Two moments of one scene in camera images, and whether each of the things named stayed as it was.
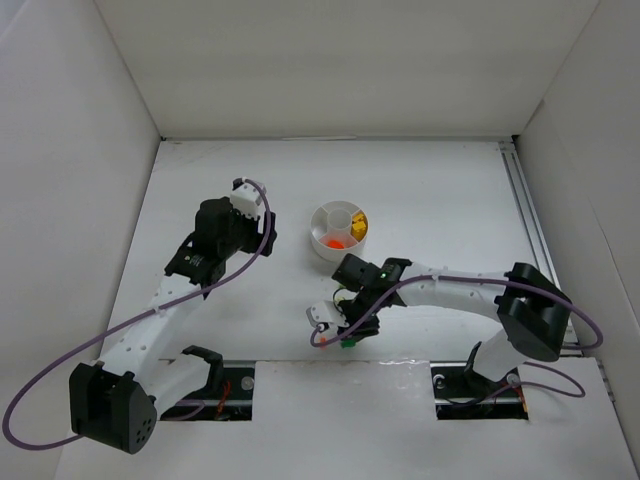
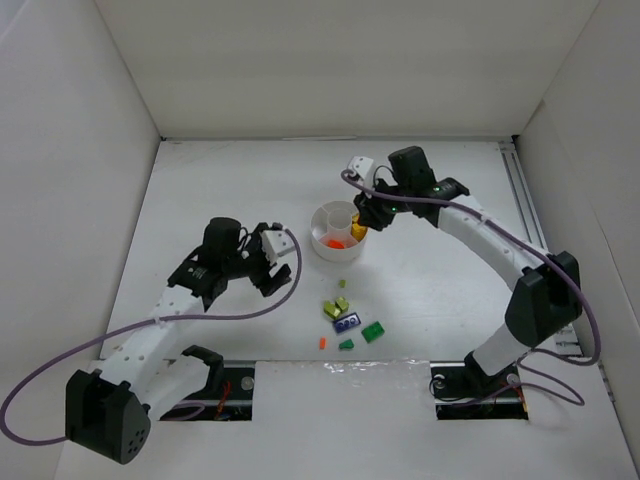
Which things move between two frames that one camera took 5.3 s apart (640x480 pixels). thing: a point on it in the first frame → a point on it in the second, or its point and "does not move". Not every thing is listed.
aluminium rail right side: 538,236 does not move
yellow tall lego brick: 359,226 does not move
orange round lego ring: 335,244 does not move
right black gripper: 362,326 → 375,211
